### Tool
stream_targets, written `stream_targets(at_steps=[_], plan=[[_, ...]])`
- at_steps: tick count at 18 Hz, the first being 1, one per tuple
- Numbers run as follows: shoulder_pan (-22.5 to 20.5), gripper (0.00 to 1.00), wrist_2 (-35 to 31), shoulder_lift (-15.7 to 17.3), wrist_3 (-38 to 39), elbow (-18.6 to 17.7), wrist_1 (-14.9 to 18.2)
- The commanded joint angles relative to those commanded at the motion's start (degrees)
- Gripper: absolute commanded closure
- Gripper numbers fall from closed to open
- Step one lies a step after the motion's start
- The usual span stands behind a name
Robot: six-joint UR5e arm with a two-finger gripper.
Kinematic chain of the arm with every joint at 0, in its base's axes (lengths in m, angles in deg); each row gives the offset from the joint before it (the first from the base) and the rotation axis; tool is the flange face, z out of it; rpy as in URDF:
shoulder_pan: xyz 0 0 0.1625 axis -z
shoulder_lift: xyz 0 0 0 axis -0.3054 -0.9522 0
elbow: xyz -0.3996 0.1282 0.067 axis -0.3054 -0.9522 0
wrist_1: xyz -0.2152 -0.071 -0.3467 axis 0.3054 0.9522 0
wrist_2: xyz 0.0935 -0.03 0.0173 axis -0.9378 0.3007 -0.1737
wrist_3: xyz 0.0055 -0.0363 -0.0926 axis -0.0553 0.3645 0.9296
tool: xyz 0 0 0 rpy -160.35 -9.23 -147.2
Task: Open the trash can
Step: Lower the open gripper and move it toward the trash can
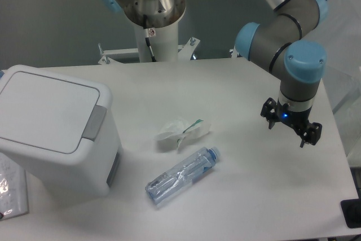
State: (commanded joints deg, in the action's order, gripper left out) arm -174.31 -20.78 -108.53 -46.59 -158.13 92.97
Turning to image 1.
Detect white trash can body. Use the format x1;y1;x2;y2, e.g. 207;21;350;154
1;65;121;196

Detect crushed clear plastic bottle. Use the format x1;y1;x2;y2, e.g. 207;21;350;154
145;147;221;207

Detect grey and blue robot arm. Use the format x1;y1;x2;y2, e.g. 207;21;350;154
102;0;328;145

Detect crumpled white plastic wrapper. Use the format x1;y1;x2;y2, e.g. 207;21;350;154
154;117;211;151

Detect black device at table edge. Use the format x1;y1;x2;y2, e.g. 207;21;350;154
341;199;360;229

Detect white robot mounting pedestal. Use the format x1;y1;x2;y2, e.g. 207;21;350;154
97;0;201;65

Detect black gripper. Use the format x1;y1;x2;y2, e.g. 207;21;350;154
261;98;322;147

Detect white trash can lid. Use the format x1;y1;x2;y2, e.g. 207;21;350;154
1;66;112;154

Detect black cable on pedestal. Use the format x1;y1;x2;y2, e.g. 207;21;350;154
142;14;157;63

